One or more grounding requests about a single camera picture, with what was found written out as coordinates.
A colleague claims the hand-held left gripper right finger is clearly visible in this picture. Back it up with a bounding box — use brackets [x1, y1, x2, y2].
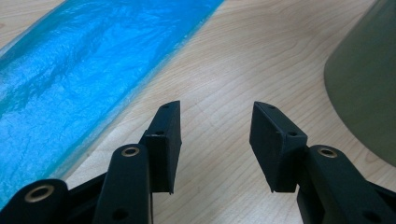
[248, 101, 309, 193]

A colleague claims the green ribbed trash bin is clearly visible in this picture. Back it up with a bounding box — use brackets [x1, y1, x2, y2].
[323, 0, 396, 168]

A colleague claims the blue plastic trash bag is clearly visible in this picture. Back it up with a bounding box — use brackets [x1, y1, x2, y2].
[0, 0, 226, 210]

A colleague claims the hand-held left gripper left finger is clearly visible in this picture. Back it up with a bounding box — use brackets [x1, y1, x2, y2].
[138, 100, 183, 195]

